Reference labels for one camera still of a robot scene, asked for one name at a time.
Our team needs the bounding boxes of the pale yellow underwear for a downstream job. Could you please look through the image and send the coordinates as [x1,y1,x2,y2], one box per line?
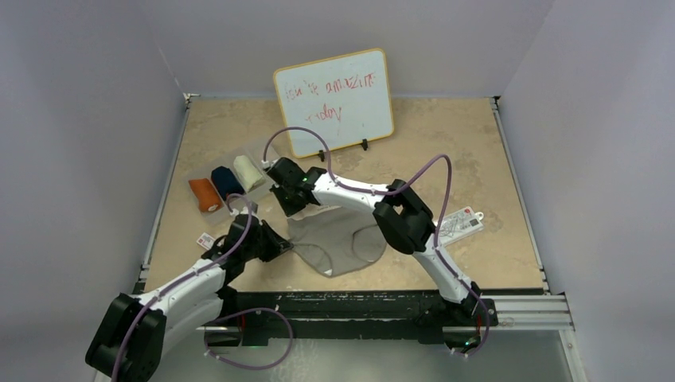
[233,155,265,193]

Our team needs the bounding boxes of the grey underwear with beige band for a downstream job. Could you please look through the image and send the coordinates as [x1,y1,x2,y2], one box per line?
[287,207,387,278]

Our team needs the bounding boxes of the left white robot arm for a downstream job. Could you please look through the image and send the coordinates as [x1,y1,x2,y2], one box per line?
[85,212,293,381]

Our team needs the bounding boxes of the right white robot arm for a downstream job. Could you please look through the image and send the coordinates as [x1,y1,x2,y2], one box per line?
[262,157,490,324]

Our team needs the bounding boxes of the orange rolled underwear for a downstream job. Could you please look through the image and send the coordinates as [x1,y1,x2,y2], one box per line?
[188,178,222,213]

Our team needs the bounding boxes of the navy rolled underwear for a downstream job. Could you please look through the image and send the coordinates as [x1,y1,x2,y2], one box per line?
[211,166,245,201]

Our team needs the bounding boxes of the small red white tag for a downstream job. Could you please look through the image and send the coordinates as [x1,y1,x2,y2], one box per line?
[196,232,215,250]

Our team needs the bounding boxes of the clear plastic divided tray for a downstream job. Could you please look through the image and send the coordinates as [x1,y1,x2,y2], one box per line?
[183,138,279,225]

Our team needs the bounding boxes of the clear plastic packaging bag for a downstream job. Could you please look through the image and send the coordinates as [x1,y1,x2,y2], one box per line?
[439,206,484,246]

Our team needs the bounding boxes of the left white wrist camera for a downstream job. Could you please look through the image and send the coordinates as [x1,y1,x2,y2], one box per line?
[228,203,259,216]

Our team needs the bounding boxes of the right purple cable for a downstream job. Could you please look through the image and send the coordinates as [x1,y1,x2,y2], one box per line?
[262,126,491,360]

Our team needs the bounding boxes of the purple cable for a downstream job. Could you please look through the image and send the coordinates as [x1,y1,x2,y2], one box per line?
[111,193,295,382]
[262,126,491,360]

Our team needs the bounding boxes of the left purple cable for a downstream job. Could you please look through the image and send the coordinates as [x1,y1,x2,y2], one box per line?
[111,193,295,382]

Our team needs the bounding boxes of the whiteboard with yellow frame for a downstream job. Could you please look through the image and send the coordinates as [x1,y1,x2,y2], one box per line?
[273,49,395,158]

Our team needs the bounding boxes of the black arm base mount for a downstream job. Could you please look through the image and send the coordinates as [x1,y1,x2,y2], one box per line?
[208,290,498,350]

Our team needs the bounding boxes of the aluminium frame rail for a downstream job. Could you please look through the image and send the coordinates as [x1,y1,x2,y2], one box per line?
[93,263,587,382]

